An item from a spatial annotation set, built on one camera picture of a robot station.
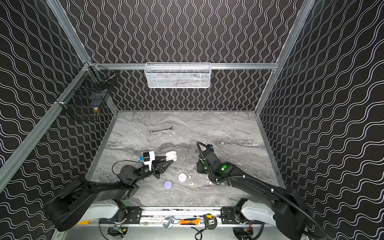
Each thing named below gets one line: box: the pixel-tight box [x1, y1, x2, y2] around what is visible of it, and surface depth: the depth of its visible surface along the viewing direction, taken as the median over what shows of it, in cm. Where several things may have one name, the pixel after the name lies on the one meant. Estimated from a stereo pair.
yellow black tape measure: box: [203, 213, 218, 230], surface depth 72 cm
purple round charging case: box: [163, 180, 174, 190], surface depth 85 cm
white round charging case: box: [178, 173, 187, 182], surface depth 88 cm
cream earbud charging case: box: [165, 151, 178, 162], surface depth 72 cm
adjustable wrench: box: [162, 215, 175, 230], surface depth 74 cm
